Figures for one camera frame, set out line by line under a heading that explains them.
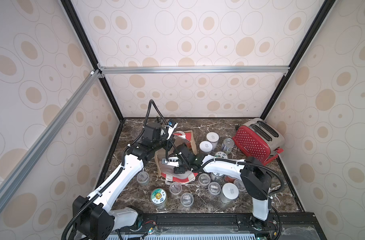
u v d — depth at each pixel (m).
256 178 0.48
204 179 0.83
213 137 0.97
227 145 0.95
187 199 0.76
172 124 0.65
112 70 0.92
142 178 0.83
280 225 0.70
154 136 0.58
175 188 0.80
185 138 0.72
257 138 0.86
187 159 0.66
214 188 0.80
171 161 0.73
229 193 0.74
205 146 0.92
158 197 0.74
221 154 0.90
